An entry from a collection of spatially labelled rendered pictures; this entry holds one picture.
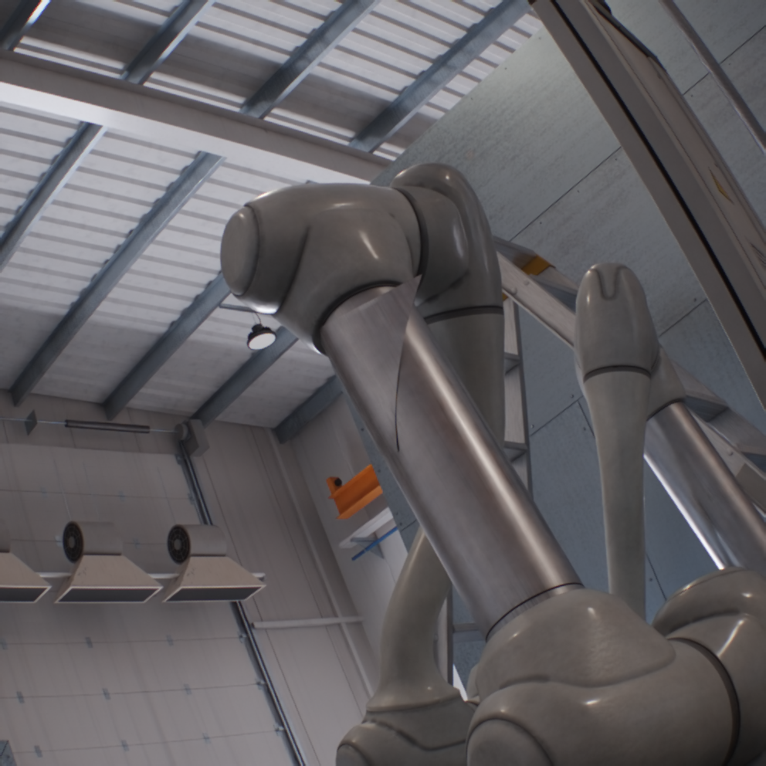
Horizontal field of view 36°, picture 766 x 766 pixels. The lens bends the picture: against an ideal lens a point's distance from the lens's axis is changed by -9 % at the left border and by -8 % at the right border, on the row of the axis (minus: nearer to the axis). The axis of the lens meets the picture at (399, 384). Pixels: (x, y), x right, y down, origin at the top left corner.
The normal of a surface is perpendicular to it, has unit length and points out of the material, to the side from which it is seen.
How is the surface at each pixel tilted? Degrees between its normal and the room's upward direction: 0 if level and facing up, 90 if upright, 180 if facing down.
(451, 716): 103
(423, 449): 85
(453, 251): 121
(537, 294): 88
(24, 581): 81
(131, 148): 177
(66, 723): 90
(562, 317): 88
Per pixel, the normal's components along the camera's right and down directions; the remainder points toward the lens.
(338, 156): 0.65, -0.54
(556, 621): -0.20, -0.63
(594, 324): -0.64, -0.30
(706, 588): -0.36, -0.83
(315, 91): 0.31, 0.84
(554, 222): -0.68, -0.07
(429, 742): 0.40, -0.38
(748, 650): 0.34, -0.62
